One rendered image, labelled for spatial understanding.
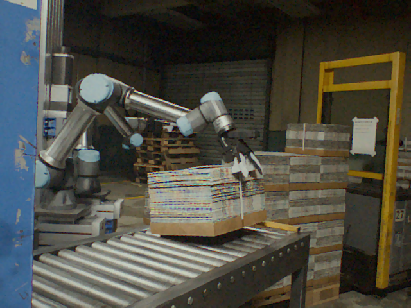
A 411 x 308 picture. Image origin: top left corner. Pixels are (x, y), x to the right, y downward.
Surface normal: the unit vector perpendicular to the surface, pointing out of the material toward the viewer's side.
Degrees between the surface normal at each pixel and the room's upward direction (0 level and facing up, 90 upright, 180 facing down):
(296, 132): 90
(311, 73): 90
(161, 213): 90
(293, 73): 90
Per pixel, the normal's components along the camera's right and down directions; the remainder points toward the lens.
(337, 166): 0.55, 0.07
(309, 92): -0.56, 0.01
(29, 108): 0.83, 0.07
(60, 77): 0.04, 0.05
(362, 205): -0.83, -0.01
